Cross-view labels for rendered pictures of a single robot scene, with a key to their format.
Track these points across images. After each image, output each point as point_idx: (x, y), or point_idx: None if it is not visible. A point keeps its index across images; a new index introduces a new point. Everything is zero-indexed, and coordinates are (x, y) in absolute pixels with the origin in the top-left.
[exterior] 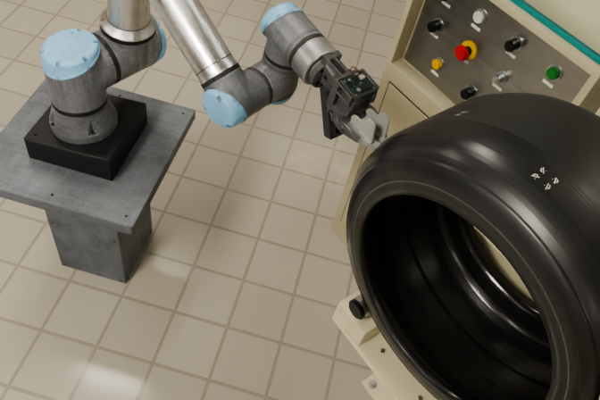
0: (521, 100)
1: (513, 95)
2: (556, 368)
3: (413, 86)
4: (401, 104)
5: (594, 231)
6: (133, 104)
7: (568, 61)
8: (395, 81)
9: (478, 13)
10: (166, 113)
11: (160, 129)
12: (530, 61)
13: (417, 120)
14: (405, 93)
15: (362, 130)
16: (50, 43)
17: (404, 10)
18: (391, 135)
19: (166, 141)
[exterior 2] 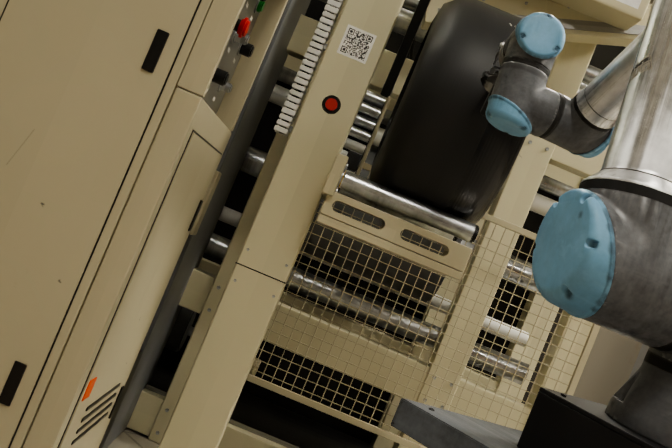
0: (483, 5)
1: (477, 6)
2: None
3: (209, 110)
4: (192, 153)
5: None
6: (566, 398)
7: None
8: (197, 124)
9: None
10: (467, 427)
11: (494, 433)
12: (252, 3)
13: (197, 157)
14: (199, 130)
15: None
16: None
17: (243, 2)
18: (165, 218)
19: (491, 427)
